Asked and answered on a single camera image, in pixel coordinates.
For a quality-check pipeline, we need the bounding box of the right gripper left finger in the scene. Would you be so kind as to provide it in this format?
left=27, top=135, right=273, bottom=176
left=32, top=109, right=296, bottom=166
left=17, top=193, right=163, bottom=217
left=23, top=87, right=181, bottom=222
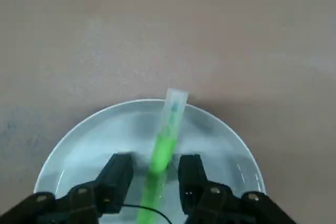
left=0, top=152, right=134, bottom=224

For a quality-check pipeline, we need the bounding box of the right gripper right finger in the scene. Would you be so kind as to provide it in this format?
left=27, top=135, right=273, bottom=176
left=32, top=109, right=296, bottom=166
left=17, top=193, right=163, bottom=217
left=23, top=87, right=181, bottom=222
left=177, top=153, right=299, bottom=224

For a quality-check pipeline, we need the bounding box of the green marker with clear cap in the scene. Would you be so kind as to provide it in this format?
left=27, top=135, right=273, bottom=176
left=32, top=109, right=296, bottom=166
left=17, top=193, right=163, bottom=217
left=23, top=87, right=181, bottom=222
left=135, top=87, right=190, bottom=224

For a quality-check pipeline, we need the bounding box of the pale blue plate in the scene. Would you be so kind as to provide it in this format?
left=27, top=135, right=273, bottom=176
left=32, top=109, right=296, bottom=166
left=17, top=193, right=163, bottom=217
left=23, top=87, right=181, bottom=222
left=33, top=99, right=266, bottom=224

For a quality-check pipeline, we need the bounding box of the thin black gripper wire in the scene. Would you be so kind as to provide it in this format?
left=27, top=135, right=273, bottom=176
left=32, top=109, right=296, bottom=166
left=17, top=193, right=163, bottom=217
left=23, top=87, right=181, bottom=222
left=121, top=204, right=171, bottom=224

